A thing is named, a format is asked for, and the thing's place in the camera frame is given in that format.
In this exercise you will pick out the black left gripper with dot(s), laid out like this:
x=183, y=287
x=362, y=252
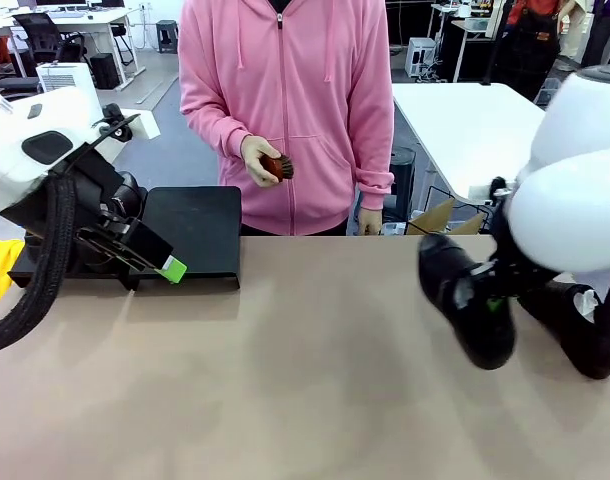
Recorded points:
x=92, y=185

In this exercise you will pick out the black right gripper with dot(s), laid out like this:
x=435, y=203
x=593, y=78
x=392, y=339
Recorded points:
x=510, y=260

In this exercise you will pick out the brown shoe brush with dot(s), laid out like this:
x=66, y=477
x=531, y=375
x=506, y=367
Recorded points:
x=282, y=169

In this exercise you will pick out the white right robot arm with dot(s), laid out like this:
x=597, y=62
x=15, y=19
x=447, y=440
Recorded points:
x=575, y=210

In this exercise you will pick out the person's left forearm pink sleeve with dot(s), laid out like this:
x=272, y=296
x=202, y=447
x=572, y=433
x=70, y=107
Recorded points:
x=377, y=165

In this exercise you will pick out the person's right forearm pink sleeve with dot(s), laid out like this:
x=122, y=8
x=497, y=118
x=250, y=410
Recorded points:
x=210, y=130

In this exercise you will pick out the black shoe stand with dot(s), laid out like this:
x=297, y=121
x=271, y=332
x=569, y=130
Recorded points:
x=205, y=225
x=16, y=276

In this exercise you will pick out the person's left hand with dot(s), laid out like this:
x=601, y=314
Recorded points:
x=370, y=222

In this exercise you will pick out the person's right hand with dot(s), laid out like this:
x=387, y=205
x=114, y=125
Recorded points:
x=252, y=160

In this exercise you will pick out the black round stool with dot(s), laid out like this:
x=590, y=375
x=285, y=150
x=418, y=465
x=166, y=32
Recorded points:
x=402, y=170

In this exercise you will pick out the large white table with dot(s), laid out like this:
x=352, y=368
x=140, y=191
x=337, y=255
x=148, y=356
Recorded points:
x=460, y=125

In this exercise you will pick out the black computer tower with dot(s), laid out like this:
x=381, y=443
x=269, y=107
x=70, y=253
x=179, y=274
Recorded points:
x=104, y=70

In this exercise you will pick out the white air purifier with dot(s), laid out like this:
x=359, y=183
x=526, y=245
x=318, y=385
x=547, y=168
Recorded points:
x=65, y=77

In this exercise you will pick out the black office chair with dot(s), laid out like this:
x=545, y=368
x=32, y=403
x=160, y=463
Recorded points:
x=10, y=85
x=40, y=35

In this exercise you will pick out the grey plastic bin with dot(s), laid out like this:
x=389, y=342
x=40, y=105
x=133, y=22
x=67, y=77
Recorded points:
x=547, y=92

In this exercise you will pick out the person in pink hoodie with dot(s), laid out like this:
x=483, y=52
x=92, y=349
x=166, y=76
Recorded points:
x=285, y=100

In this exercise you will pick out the grey plastic stool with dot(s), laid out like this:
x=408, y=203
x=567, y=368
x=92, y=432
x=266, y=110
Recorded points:
x=167, y=30

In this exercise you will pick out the white office desk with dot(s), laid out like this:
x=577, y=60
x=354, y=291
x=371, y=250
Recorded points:
x=85, y=20

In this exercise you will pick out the white desk black panel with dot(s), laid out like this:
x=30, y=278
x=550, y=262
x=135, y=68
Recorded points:
x=475, y=50

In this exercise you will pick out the white computer case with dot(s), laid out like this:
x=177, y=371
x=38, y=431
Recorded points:
x=417, y=55

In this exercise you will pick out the person orange shirt black apron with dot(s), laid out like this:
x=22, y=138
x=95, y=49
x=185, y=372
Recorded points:
x=530, y=45

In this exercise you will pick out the person in dark trousers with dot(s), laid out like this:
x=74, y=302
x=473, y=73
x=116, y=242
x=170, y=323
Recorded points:
x=602, y=30

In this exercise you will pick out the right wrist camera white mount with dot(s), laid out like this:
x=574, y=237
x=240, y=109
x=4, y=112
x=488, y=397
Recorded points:
x=498, y=184

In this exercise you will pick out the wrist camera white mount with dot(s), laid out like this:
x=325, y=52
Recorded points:
x=140, y=125
x=498, y=184

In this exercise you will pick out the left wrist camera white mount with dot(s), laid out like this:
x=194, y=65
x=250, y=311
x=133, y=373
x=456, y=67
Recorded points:
x=140, y=125

